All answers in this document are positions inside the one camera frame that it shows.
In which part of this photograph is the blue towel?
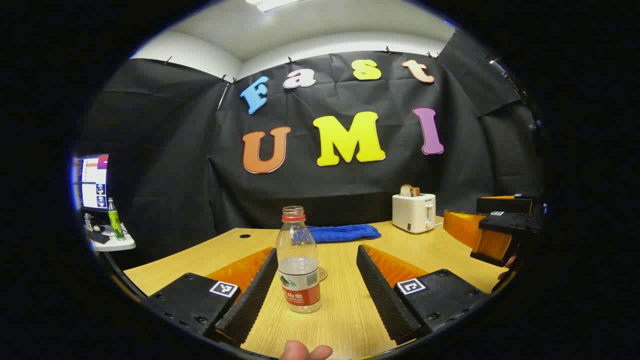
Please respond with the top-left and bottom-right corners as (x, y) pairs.
(306, 224), (382, 244)

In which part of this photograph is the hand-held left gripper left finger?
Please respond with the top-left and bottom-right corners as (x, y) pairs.
(142, 246), (279, 348)

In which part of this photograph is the white side table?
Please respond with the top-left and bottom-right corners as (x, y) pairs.
(85, 225), (137, 252)

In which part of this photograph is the computer monitor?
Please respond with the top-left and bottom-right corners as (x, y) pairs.
(75, 154), (110, 213)

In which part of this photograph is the green bottle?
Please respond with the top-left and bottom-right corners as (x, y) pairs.
(107, 197), (125, 240)

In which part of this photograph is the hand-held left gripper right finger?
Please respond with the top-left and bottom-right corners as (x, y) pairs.
(356, 244), (490, 346)

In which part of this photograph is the clear plastic water bottle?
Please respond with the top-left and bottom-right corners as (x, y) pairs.
(276, 206), (322, 314)

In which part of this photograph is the white toaster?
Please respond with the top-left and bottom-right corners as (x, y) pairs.
(392, 193), (437, 234)

